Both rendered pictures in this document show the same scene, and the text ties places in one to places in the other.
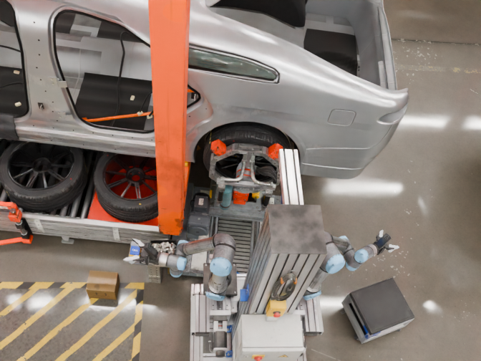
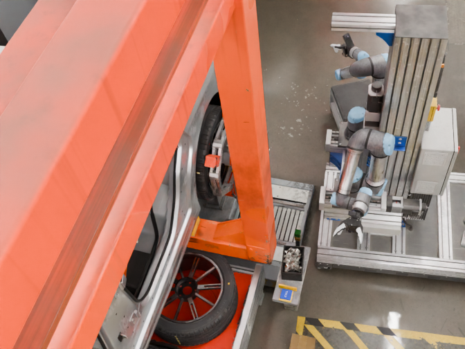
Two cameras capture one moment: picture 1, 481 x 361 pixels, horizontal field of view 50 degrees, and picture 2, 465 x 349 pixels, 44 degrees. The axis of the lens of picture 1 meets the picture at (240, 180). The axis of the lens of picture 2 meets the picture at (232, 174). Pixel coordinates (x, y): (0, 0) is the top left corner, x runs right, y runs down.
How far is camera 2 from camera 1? 2.31 m
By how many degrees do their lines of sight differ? 33
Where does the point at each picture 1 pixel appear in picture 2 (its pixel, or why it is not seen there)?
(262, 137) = (214, 115)
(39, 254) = not seen: outside the picture
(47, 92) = (117, 312)
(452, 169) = not seen: hidden behind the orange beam
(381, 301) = (353, 98)
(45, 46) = not seen: hidden behind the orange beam
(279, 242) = (436, 32)
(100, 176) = (182, 326)
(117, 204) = (225, 308)
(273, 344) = (450, 129)
